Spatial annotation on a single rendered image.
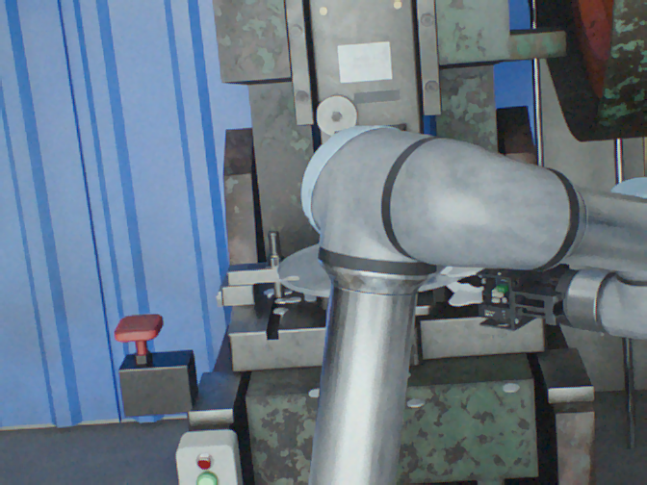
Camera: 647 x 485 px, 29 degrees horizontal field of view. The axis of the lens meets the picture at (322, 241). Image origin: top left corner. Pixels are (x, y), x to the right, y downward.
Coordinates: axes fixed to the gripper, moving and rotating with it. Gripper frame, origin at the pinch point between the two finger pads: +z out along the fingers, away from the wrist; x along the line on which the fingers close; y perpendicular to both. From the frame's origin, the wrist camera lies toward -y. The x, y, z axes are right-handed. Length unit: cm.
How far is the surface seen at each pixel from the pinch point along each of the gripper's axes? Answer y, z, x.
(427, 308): 10.0, -2.7, 1.1
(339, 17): -1.4, 16.6, -34.5
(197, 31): -72, 120, -23
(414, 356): 1.8, 6.5, 12.2
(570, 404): -3.0, -15.0, 17.1
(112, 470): -37, 131, 76
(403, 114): -6.3, 10.8, -20.3
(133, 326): 29.9, 31.5, 2.0
